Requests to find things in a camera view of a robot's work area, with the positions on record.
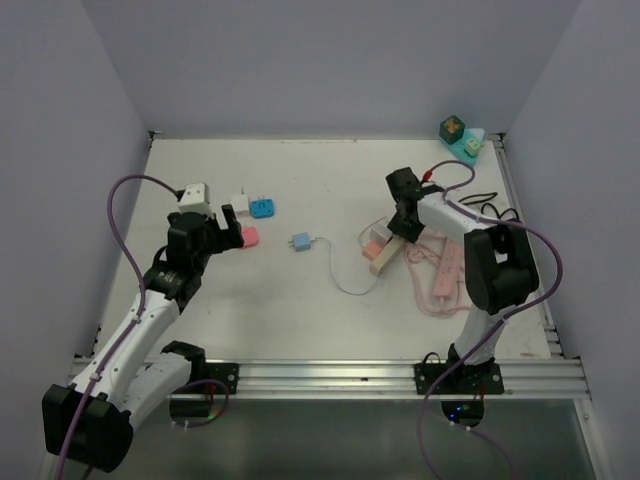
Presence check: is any pink adapter plug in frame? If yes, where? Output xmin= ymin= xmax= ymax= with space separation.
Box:
xmin=241 ymin=226 xmax=260 ymax=249

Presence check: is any white charger plug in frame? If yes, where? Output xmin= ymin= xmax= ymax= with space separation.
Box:
xmin=230 ymin=189 xmax=250 ymax=218

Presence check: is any beige power strip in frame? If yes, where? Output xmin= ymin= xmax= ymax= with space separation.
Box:
xmin=369 ymin=237 xmax=405 ymax=277

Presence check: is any blue adapter plug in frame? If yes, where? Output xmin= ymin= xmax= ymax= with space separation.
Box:
xmin=249 ymin=198 xmax=275 ymax=219

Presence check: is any orange plug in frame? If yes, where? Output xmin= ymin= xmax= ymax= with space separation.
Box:
xmin=362 ymin=241 xmax=383 ymax=262

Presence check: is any pink power strip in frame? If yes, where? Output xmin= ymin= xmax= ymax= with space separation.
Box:
xmin=404 ymin=235 xmax=470 ymax=317

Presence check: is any light blue usb charger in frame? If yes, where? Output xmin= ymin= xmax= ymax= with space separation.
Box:
xmin=288 ymin=232 xmax=314 ymax=253

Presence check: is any thin light blue cable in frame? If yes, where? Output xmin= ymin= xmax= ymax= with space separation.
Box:
xmin=310 ymin=235 xmax=381 ymax=296

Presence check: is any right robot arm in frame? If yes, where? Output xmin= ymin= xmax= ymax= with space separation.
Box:
xmin=386 ymin=167 xmax=539 ymax=393

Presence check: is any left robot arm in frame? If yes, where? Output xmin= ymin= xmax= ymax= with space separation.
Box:
xmin=42 ymin=205 xmax=244 ymax=473

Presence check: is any teal power strip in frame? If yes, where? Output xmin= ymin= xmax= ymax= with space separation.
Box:
xmin=440 ymin=128 xmax=487 ymax=166

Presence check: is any dark green cube charger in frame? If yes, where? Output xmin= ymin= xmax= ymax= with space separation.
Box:
xmin=439 ymin=115 xmax=465 ymax=145

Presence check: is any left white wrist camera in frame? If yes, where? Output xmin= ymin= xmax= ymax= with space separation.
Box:
xmin=178 ymin=182 xmax=212 ymax=216

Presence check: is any black coiled cable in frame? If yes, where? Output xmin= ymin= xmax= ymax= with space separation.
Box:
xmin=457 ymin=192 xmax=521 ymax=224

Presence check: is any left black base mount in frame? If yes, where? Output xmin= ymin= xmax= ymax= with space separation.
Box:
xmin=172 ymin=361 xmax=239 ymax=395

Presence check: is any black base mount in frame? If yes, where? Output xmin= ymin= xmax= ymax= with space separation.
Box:
xmin=172 ymin=361 xmax=239 ymax=395
xmin=413 ymin=352 xmax=505 ymax=395

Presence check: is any aluminium rail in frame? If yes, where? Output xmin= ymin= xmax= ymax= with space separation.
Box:
xmin=64 ymin=355 xmax=591 ymax=401

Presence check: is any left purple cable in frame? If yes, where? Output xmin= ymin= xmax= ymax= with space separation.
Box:
xmin=52 ymin=174 xmax=184 ymax=480

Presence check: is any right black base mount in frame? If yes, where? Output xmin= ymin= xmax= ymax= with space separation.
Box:
xmin=413 ymin=352 xmax=505 ymax=395

